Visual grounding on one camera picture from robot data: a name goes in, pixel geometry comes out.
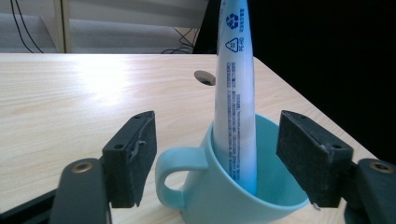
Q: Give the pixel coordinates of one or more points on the teal cup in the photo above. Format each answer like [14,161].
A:
[211,199]

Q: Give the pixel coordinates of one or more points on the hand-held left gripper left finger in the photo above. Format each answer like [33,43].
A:
[129,165]

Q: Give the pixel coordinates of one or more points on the black curtain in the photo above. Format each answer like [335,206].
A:
[327,56]

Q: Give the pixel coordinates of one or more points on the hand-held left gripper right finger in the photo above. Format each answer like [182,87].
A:
[314,161]

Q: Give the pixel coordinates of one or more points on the white and blue toothpaste tube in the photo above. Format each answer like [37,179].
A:
[235,102]

